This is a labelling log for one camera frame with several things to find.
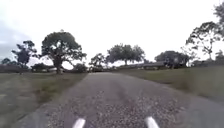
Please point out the low long building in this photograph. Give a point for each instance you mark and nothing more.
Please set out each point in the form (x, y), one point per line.
(146, 65)

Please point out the grey gravel path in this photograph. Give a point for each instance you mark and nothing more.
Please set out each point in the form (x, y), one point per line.
(113, 96)

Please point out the robot's own part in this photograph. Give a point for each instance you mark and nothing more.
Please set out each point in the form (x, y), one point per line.
(79, 123)
(152, 122)

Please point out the wide-crowned tree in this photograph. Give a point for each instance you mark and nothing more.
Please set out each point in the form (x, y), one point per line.
(125, 52)

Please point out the dark low tree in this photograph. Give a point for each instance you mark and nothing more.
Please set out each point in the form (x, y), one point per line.
(171, 57)

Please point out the big tree with thick trunk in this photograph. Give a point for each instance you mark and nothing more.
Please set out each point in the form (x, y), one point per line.
(60, 45)

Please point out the tall sparse leaning tree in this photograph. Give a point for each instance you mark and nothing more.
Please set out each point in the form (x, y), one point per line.
(204, 33)

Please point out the small sparse tree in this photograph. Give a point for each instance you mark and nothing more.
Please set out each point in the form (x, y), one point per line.
(97, 60)

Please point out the patchy grass and dirt ground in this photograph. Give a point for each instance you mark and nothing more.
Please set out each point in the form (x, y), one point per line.
(33, 86)

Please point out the small thin tree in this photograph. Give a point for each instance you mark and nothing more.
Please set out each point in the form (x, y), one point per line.
(23, 54)

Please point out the dark round bush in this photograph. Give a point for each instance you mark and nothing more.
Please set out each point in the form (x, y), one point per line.
(80, 68)

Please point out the dry grass field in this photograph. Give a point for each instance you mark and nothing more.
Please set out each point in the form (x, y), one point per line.
(193, 80)

